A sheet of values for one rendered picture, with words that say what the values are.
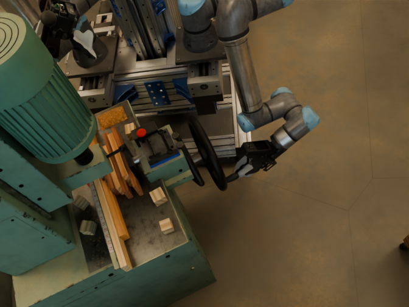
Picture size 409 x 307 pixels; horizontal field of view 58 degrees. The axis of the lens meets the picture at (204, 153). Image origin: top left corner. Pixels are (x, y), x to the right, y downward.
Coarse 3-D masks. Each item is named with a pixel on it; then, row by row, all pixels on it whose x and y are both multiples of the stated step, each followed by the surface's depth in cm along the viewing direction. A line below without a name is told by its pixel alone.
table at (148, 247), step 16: (128, 112) 133; (128, 144) 125; (144, 176) 118; (176, 176) 120; (192, 176) 120; (144, 192) 115; (128, 208) 113; (144, 208) 112; (160, 208) 112; (128, 224) 111; (144, 224) 110; (176, 224) 108; (128, 240) 108; (144, 240) 107; (160, 240) 106; (176, 240) 106; (128, 256) 106; (144, 256) 105; (160, 256) 105; (128, 272) 104
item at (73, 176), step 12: (96, 144) 106; (96, 156) 104; (60, 168) 104; (72, 168) 103; (84, 168) 103; (96, 168) 104; (108, 168) 106; (60, 180) 102; (72, 180) 104; (84, 180) 106
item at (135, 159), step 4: (124, 144) 114; (124, 152) 112; (128, 152) 113; (128, 156) 112; (132, 156) 118; (136, 156) 115; (140, 156) 115; (144, 156) 115; (128, 160) 111; (132, 160) 113; (136, 160) 115; (128, 164) 110; (132, 164) 110; (136, 164) 119; (132, 168) 110; (136, 168) 114; (136, 172) 113; (136, 176) 115; (140, 176) 116
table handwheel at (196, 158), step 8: (192, 120) 121; (192, 128) 129; (200, 128) 118; (192, 136) 139; (200, 136) 116; (200, 144) 129; (208, 144) 115; (200, 152) 127; (208, 152) 115; (200, 160) 128; (208, 160) 127; (216, 160) 115; (208, 168) 140; (216, 168) 116; (216, 176) 118; (224, 176) 119; (216, 184) 134; (224, 184) 121
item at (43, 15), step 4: (44, 12) 82; (48, 12) 82; (52, 12) 83; (40, 16) 82; (44, 16) 82; (48, 16) 82; (52, 16) 82; (44, 20) 82; (48, 20) 82; (52, 20) 82; (56, 20) 83; (44, 24) 83; (48, 24) 83; (52, 24) 83; (44, 28) 84; (48, 28) 84; (44, 32) 85; (48, 32) 85; (44, 36) 85; (44, 40) 86; (44, 44) 87
